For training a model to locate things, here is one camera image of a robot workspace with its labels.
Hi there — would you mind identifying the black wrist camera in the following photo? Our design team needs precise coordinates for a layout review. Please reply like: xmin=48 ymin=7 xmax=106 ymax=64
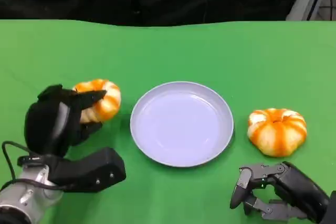
xmin=321 ymin=191 xmax=336 ymax=224
xmin=48 ymin=147 xmax=127 ymax=193

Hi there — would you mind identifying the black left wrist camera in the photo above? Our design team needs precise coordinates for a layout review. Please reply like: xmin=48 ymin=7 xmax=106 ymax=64
xmin=48 ymin=147 xmax=127 ymax=193

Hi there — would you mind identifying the orange and white bread roll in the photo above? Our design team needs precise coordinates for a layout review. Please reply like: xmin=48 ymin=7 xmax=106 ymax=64
xmin=247 ymin=108 xmax=308 ymax=157
xmin=72 ymin=78 xmax=122 ymax=124

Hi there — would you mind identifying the lilac plate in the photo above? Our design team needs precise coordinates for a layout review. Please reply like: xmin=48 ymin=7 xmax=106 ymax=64
xmin=130 ymin=81 xmax=234 ymax=168

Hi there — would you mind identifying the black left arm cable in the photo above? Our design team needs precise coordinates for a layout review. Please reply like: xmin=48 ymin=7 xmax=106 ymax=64
xmin=1 ymin=141 xmax=76 ymax=193

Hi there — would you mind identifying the green table cloth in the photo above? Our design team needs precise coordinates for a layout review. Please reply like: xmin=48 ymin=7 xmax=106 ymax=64
xmin=0 ymin=19 xmax=336 ymax=224

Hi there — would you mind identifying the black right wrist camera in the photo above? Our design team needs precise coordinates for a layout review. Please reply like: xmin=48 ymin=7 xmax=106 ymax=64
xmin=321 ymin=191 xmax=336 ymax=224

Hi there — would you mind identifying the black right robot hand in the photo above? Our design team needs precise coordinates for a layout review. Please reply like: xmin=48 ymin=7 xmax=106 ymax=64
xmin=229 ymin=161 xmax=330 ymax=224

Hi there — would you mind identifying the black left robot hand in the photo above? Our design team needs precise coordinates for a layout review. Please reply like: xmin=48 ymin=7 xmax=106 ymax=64
xmin=24 ymin=84 xmax=108 ymax=158

